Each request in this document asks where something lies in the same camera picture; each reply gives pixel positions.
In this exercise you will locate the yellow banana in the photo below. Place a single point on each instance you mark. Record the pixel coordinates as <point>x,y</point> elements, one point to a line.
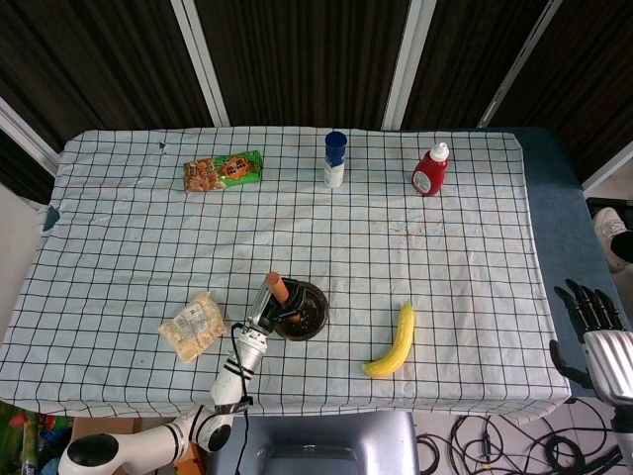
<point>398,346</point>

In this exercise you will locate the white shoe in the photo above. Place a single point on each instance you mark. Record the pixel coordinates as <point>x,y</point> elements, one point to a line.
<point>610,237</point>

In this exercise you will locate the colourful toy pile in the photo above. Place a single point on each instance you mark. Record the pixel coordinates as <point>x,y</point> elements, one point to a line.
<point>29,440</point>

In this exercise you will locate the stainless steel bowl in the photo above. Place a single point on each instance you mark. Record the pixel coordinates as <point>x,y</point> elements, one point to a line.
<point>314,316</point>

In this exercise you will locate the white bottle blue cap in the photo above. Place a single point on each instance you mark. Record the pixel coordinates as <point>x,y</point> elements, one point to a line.
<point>334,163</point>

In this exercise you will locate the white partition post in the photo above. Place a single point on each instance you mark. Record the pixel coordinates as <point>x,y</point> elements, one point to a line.
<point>519,64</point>
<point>608,170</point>
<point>27,136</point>
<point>408,64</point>
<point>200,62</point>

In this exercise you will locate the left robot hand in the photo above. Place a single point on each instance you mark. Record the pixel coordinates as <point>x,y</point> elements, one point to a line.
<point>264,307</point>

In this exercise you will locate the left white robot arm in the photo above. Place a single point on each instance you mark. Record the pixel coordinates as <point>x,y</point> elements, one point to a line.
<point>148,440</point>

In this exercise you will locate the brown cardboard box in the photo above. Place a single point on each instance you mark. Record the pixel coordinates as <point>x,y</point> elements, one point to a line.
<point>99,428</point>

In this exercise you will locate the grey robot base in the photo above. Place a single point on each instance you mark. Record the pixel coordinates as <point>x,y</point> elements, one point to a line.
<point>326,445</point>

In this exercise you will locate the green snack packet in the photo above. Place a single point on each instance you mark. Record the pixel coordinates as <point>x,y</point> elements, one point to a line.
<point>222,170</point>

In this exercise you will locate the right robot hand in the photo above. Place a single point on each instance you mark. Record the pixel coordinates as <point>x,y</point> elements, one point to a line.
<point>608,356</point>

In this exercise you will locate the brown sausage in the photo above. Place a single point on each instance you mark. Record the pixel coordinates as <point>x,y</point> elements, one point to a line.
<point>279,289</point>

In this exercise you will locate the clear bag of pale chips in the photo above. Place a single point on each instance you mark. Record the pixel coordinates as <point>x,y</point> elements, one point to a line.
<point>193,329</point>

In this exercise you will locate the white black checkered tablecloth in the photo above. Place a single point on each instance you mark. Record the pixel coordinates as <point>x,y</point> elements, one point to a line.
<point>346,222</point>

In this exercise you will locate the red ketchup bottle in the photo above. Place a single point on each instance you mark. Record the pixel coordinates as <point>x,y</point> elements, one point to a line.
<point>429,173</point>

